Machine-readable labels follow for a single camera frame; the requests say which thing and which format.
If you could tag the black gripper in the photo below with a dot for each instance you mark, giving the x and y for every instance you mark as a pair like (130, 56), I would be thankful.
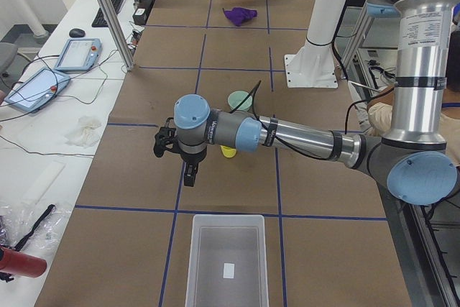
(192, 157)

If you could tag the yellow plastic cup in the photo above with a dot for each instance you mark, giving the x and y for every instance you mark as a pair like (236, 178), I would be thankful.
(228, 152)

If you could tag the mint green bowl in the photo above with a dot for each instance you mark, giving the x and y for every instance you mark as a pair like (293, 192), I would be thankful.
(240, 101)

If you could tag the purple cloth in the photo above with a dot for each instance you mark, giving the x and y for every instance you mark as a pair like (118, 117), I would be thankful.
(238, 15)

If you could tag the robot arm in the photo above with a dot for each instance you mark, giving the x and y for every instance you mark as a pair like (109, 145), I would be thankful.
(409, 160)

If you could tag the black power box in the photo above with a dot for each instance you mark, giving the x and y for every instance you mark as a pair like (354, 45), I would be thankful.
(140, 17)

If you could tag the clear plastic bin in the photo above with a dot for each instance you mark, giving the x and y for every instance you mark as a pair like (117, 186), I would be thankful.
(227, 262)

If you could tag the crumpled white tissue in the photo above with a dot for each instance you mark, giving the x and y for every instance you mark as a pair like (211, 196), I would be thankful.
(85, 134)

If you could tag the white foam strip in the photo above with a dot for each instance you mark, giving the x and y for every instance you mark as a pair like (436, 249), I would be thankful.
(43, 182)

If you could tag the teach pendant far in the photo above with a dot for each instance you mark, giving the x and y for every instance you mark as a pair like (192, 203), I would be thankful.
(78, 55)

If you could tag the teach pendant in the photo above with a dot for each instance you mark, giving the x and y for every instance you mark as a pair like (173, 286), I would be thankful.
(78, 55)
(35, 93)

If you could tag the teach pendant near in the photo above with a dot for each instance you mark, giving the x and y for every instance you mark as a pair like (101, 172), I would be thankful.
(35, 93)

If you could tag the crumpled clear plastic bag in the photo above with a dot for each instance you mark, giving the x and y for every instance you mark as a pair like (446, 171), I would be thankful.
(34, 230)

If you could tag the black computer mouse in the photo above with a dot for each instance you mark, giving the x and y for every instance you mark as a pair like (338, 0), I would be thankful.
(77, 33)

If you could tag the red cylinder bottle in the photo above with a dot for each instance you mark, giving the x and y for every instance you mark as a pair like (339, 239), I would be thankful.
(18, 263)

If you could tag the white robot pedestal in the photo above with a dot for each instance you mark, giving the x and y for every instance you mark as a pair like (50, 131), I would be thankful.
(313, 65)

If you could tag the aluminium frame post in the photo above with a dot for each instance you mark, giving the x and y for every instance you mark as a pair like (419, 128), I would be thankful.
(115, 29)

